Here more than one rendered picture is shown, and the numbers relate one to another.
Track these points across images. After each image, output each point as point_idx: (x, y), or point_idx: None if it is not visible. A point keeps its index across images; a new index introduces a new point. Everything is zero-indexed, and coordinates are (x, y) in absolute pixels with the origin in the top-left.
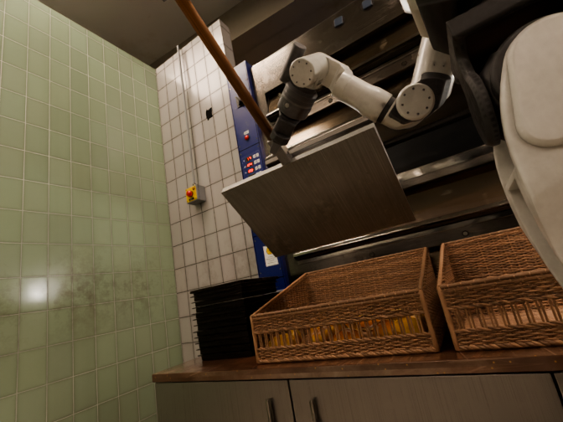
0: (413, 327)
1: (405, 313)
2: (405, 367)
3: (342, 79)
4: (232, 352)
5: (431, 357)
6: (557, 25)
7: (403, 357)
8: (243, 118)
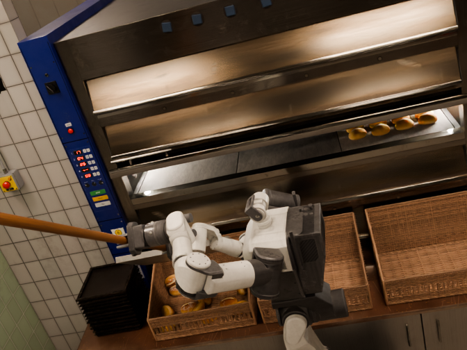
0: (245, 317)
1: (242, 312)
2: (243, 337)
3: (217, 247)
4: (124, 328)
5: (254, 330)
6: (297, 321)
7: (241, 330)
8: (60, 107)
